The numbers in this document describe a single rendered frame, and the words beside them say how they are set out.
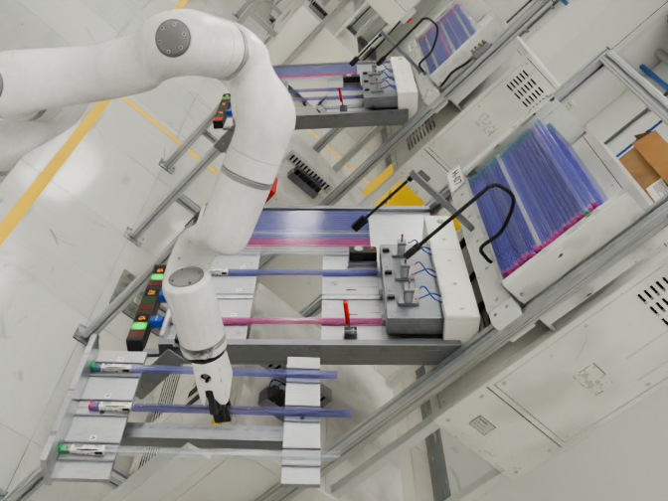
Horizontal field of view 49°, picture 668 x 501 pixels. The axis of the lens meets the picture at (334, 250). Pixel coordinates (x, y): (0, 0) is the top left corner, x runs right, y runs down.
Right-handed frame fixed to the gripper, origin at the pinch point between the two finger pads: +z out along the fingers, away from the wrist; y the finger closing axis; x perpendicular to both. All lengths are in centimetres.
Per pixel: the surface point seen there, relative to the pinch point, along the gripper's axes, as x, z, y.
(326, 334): -19.5, 11.3, 33.8
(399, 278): -39, 7, 48
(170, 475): 12.9, 13.9, -3.0
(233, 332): 2.9, 8.6, 34.9
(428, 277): -46, 9, 49
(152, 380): 21.7, 12.3, 24.8
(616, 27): -197, 43, 341
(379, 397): -30, 81, 84
